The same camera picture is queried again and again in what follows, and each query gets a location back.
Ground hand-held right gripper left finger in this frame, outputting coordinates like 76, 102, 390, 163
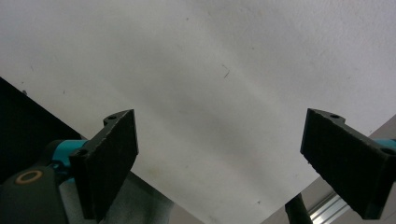
68, 108, 139, 223

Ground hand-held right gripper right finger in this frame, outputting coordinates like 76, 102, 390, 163
300, 107, 396, 220

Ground black pole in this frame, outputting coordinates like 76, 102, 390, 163
284, 192, 313, 224

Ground aluminium profile rail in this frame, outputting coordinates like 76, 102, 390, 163
307, 191, 351, 224

